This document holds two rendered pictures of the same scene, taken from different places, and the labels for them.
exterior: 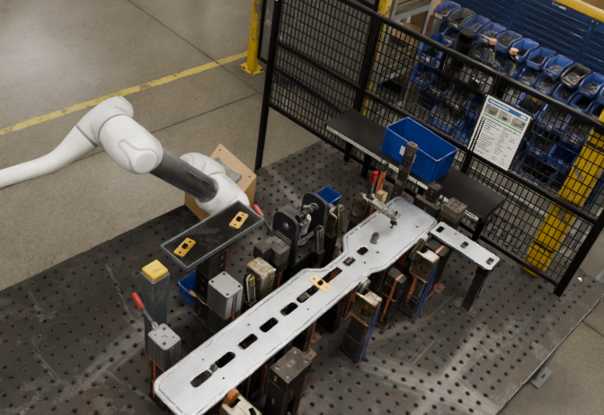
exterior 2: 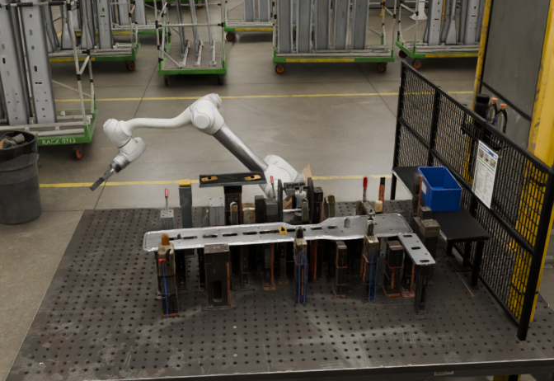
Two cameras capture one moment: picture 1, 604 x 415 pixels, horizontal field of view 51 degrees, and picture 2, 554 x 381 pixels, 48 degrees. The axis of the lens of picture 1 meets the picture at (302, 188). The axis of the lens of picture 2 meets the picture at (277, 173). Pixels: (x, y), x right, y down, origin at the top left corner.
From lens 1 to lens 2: 2.19 m
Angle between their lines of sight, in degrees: 42
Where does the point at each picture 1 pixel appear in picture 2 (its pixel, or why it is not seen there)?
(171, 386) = (152, 236)
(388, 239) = (359, 228)
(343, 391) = (271, 311)
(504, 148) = (487, 187)
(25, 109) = not seen: hidden behind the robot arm
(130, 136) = (199, 106)
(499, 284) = (467, 312)
